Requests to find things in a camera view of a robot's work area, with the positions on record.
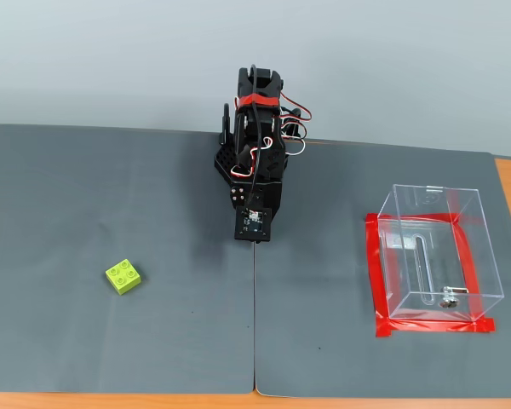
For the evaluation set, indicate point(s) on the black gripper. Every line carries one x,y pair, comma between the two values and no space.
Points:
238,195

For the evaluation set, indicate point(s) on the green lego block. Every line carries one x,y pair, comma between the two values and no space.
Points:
122,275

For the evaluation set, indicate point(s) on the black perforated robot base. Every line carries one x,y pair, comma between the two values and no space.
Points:
223,162

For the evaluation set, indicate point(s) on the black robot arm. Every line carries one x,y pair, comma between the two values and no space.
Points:
269,85

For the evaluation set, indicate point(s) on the transparent acrylic box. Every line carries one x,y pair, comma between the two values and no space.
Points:
409,272

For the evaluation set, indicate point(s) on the black table clamp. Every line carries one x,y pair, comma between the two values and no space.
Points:
226,123

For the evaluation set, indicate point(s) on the red tape band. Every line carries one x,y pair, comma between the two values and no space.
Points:
257,100

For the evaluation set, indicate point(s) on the red tape strip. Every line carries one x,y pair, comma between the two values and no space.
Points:
377,272
430,327
417,216
468,264

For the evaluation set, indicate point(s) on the silver metal cam lock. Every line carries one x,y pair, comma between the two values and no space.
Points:
449,298

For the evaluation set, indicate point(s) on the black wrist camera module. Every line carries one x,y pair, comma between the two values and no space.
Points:
252,225

